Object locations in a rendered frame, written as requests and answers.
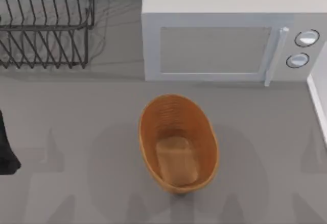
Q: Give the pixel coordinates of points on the orange woven basket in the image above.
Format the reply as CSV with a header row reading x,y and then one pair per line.
x,y
150,142

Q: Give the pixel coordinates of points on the brown bread loaf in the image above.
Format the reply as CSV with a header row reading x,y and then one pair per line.
x,y
177,161

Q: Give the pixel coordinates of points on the microwave oven door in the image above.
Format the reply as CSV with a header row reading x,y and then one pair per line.
x,y
212,50

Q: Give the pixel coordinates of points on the pale microwave oven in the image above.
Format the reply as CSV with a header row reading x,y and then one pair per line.
x,y
217,4

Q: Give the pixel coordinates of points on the round microwave knob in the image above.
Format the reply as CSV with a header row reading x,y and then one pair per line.
x,y
306,37
297,60

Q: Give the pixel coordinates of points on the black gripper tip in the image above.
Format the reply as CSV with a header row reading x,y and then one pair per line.
x,y
6,155

